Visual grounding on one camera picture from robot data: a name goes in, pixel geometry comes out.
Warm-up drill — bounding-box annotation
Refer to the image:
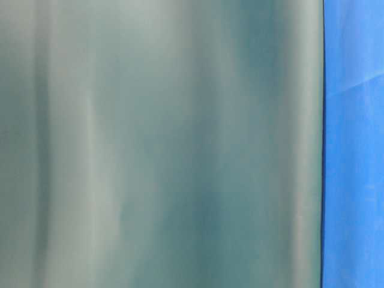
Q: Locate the teal background curtain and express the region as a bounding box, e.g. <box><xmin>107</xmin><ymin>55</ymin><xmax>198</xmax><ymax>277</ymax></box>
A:
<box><xmin>1</xmin><ymin>1</ymin><xmax>323</xmax><ymax>287</ymax></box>

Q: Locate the blue table cloth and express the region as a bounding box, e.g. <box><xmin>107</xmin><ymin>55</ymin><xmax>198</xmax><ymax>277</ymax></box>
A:
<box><xmin>322</xmin><ymin>1</ymin><xmax>383</xmax><ymax>287</ymax></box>

